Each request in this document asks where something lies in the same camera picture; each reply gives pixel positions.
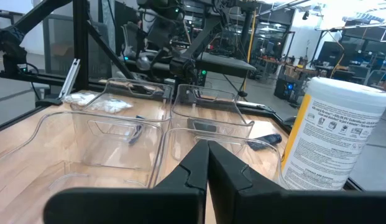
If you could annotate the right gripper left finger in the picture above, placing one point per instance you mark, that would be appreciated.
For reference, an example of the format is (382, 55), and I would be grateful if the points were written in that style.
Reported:
(133, 205)

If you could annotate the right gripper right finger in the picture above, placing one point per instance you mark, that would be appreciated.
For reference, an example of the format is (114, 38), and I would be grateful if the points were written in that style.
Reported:
(273, 208)

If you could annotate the dark blue squeeze tube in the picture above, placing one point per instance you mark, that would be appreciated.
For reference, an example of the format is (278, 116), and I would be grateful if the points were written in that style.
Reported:
(264, 141)

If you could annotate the blue disposable razor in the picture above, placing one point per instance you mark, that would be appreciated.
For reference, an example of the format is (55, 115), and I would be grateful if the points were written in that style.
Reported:
(136, 135)

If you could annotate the white vanity pack bag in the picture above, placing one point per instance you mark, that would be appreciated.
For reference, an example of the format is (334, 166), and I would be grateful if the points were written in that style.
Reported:
(113, 105)
(79, 98)

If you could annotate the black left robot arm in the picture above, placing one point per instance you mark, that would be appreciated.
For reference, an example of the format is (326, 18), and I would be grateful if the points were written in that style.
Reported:
(186, 67)

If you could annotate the grey office chair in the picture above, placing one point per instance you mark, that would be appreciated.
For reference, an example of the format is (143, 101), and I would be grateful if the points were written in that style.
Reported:
(130, 40)

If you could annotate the clear bin Vanity Pack label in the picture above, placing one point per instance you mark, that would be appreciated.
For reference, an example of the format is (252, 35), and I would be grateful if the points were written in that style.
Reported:
(261, 158)

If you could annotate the white wipes canister yellow label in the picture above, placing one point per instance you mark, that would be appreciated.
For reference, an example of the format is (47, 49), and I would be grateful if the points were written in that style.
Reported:
(335, 140)

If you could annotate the grey partition panel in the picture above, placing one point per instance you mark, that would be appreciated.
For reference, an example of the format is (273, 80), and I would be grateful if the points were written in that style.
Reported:
(59, 49)

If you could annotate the black computer tower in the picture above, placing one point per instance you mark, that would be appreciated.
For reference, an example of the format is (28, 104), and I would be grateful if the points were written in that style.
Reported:
(286, 90)

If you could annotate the black monitor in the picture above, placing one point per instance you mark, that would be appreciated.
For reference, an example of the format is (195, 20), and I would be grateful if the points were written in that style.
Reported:
(335, 53)

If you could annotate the silver aluminium rail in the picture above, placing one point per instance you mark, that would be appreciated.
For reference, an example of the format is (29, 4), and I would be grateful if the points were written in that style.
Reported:
(70, 77)

